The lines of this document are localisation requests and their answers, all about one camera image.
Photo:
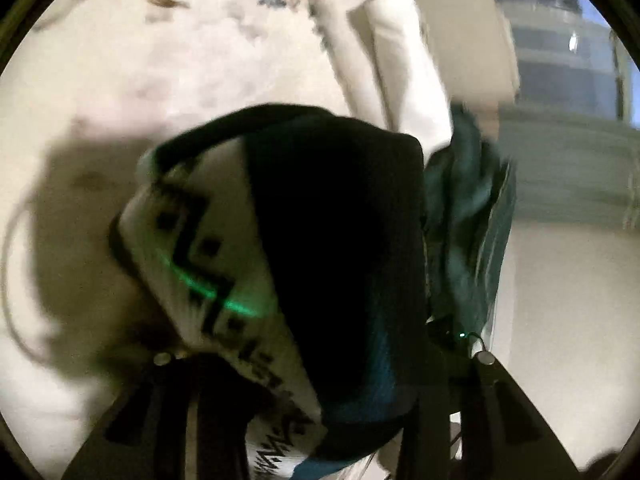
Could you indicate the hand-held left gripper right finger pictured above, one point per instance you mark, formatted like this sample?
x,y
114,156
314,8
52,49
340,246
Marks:
x,y
500,410

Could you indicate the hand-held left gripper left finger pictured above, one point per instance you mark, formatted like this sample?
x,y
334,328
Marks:
x,y
200,410

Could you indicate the striped knit sweater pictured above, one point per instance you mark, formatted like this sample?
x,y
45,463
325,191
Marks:
x,y
325,240

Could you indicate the dark green folded blanket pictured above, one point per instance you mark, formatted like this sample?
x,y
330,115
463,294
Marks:
x,y
465,200

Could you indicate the green curtain with yellow band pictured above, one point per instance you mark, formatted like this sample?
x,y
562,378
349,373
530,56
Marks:
x,y
565,170

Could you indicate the bed with floral bedspread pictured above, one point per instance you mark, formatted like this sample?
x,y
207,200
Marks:
x,y
150,60

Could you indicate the white folded cloth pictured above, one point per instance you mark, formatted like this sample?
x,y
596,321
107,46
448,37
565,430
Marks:
x,y
400,70

